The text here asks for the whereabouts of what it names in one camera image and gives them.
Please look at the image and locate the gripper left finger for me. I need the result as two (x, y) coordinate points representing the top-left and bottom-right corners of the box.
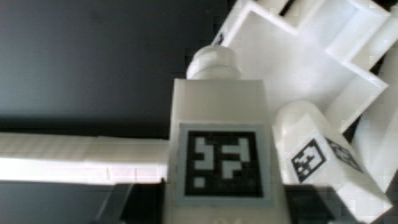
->
(94, 181), (165, 224)

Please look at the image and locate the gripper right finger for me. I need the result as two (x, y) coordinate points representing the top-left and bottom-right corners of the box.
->
(284, 184), (359, 224)

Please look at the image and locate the white chair leg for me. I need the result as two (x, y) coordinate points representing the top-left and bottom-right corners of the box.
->
(163, 46), (289, 224)
(273, 101), (392, 224)

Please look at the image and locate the white U-shaped fence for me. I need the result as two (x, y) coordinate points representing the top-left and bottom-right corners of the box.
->
(0, 39), (398, 194)

